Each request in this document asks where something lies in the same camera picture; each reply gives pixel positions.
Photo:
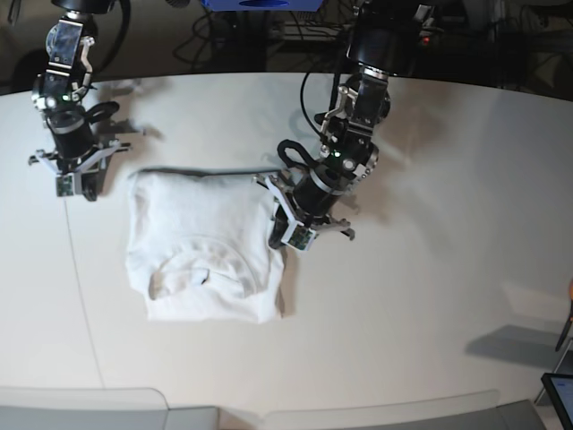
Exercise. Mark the blue box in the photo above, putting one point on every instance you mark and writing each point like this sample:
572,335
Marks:
263,5

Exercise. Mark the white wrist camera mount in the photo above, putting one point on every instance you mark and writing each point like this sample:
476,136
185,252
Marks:
68,180
298,236

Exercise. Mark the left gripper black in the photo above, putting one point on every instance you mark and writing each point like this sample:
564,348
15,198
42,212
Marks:
314,196

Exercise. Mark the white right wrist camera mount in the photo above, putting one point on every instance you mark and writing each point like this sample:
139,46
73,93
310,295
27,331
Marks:
68,180

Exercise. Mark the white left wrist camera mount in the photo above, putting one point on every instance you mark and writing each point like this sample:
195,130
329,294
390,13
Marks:
298,236

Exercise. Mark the grey chair left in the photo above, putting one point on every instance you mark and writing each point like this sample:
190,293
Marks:
142,408

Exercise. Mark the black tripod leg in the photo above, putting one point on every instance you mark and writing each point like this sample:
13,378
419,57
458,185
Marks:
568,323

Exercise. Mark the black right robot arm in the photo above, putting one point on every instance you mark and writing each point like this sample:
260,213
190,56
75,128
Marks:
58,92

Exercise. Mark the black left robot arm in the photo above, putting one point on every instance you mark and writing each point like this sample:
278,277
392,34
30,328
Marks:
382,43

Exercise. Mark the white T-shirt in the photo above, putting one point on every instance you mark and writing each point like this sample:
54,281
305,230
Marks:
198,248

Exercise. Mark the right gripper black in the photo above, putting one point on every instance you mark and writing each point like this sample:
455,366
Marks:
73,144

